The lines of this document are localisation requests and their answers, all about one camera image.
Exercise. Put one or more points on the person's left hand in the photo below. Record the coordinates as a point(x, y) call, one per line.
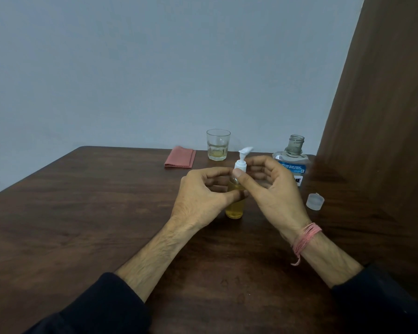
point(191, 201)

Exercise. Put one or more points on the person's right hand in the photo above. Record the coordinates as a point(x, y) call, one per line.
point(280, 201)

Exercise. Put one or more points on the person's right thumb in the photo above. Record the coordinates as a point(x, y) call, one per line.
point(245, 182)

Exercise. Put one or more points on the person's left thumb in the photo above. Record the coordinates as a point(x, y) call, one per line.
point(231, 198)

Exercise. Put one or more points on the pump bottle with yellow liquid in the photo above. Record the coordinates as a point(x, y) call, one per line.
point(235, 209)

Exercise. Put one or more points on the person's right forearm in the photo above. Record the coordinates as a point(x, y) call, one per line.
point(324, 257)

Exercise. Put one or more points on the person's left forearm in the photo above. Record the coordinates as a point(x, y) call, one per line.
point(156, 255)

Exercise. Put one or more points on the clear glass tumbler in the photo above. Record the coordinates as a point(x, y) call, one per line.
point(218, 147)

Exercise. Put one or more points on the clear bottle with blue label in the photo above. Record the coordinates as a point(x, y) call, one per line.
point(294, 159)

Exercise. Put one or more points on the folded pink cloth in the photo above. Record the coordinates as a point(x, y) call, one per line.
point(180, 157)

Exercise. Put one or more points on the clear plastic bottle cap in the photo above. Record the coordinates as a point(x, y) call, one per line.
point(315, 202)

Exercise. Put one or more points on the pink thread wristband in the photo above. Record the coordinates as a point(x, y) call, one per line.
point(304, 238)

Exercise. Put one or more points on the brown wooden partition panel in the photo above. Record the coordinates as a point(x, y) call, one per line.
point(386, 100)

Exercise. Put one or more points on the black sweater sleeve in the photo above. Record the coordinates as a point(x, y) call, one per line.
point(101, 307)
point(379, 302)

